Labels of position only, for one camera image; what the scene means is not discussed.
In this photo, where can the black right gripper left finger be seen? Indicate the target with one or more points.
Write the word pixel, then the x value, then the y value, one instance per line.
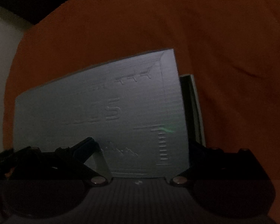
pixel 40 185

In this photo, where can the white box lid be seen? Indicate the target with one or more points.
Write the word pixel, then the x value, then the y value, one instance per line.
pixel 133 108

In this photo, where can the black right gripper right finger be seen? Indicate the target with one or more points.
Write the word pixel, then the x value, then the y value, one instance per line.
pixel 228 186

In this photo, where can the red blanket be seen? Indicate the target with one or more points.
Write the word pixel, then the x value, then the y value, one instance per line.
pixel 232 47

